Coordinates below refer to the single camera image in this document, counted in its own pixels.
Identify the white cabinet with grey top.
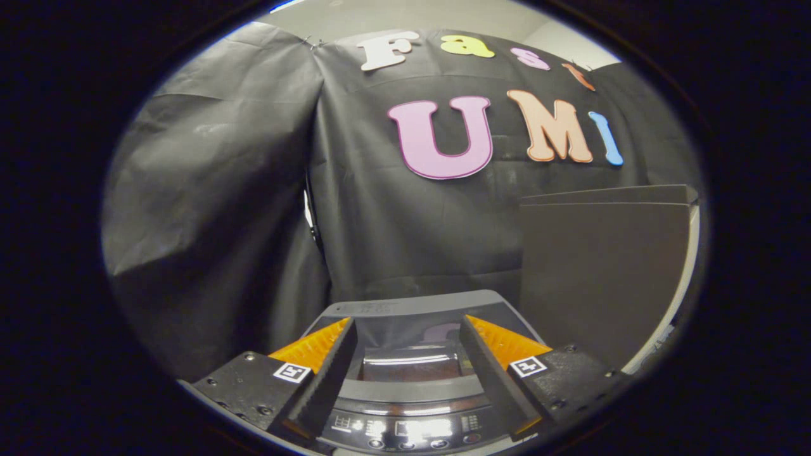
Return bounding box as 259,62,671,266
518,184,703,376

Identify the metal backdrop stand pole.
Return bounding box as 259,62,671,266
303,184,325,255

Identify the black backdrop cloth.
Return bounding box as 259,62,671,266
101,22,704,381

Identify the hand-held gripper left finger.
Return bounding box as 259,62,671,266
179,317,357,444

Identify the grey washing machine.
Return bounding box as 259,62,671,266
303,290,547,456

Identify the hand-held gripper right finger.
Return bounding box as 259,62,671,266
459,315,634,442

